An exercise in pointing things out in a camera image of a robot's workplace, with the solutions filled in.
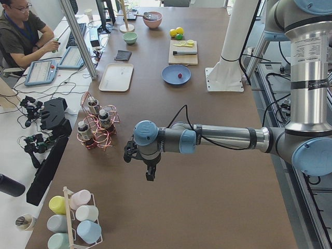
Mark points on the steel ice scoop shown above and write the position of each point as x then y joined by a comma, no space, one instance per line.
148,16

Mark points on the white cup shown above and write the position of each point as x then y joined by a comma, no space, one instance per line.
87,212

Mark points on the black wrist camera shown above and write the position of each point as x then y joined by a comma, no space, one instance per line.
130,151

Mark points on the aluminium frame post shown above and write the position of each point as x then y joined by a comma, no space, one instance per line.
70,16

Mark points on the paper cup with utensils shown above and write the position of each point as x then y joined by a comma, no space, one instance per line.
25,222

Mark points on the wooden cutting board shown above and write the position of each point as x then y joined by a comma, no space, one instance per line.
184,59

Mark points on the green lime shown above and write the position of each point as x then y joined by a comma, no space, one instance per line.
179,37

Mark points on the pink cup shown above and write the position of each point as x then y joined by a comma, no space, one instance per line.
79,198

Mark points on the pink bowl with ice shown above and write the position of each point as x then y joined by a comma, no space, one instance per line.
155,23

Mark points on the seated man with glasses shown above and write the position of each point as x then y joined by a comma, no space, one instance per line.
25,38

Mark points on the pale green bowl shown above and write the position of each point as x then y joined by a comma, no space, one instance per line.
130,38

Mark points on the blue plate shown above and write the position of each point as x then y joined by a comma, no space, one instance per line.
170,74

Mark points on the yellow cup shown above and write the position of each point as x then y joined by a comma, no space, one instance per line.
57,205

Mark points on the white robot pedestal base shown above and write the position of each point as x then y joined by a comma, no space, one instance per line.
226,75

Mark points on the light blue cup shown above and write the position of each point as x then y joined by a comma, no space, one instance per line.
89,231

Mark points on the grey folded cloth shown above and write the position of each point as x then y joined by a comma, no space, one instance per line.
123,55

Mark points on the copper wire bottle rack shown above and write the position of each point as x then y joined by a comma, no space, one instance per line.
102,137

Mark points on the grey cup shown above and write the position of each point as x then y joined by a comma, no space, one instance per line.
57,223

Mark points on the pale green cup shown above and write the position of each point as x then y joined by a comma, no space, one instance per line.
58,241

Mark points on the dark drink bottle white cap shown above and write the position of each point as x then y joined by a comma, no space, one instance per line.
93,105

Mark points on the blue teach pendant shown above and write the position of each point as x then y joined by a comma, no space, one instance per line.
41,73
71,60

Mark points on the black thermos bottle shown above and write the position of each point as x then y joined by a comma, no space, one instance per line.
11,187

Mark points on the lemon half slice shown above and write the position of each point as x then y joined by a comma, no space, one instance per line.
190,42

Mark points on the cream rabbit tray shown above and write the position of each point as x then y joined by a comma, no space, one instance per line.
116,78

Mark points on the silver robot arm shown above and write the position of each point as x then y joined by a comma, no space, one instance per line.
305,142

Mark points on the whole yellow lemon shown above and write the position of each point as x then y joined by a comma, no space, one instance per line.
173,32
179,30

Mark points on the yellow plastic knife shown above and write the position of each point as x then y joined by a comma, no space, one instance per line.
183,45

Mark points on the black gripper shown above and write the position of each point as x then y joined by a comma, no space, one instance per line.
149,164

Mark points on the steel muddler with black tip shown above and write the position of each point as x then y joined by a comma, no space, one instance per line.
180,53

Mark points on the wooden mug tree stand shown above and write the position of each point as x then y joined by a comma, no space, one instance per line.
126,27

